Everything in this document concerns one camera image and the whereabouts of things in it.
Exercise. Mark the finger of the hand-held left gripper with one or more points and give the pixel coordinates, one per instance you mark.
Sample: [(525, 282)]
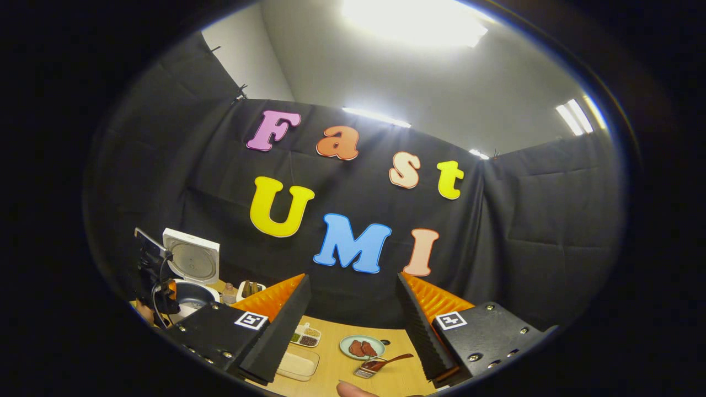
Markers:
[(172, 289)]

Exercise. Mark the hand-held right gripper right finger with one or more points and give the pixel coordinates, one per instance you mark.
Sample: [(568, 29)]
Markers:
[(422, 336)]

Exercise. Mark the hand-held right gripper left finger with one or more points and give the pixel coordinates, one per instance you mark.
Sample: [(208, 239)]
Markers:
[(281, 336)]

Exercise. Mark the clear container of rice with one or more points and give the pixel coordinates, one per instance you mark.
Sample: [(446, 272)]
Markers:
[(298, 364)]

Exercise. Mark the brown wooden spoon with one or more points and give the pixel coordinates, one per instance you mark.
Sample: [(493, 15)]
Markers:
[(394, 360)]

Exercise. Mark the white rice cooker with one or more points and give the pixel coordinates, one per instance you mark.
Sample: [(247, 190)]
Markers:
[(193, 259)]

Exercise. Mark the white divided grain dish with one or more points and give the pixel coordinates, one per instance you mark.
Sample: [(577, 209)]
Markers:
[(306, 335)]

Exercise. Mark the white toaster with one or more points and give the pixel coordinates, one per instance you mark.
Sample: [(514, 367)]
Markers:
[(251, 295)]

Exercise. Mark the red meat piece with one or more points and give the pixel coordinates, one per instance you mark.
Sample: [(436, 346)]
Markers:
[(369, 349), (356, 348)]

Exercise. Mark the clear plastic bottle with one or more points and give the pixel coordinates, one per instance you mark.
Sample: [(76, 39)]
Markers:
[(229, 295)]

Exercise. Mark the green plate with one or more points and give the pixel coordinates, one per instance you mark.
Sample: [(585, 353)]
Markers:
[(345, 347)]

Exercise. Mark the black backdrop cloth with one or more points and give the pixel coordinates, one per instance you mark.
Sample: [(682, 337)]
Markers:
[(193, 165)]

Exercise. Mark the large ceiling light panel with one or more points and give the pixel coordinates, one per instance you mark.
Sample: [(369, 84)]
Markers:
[(413, 22)]

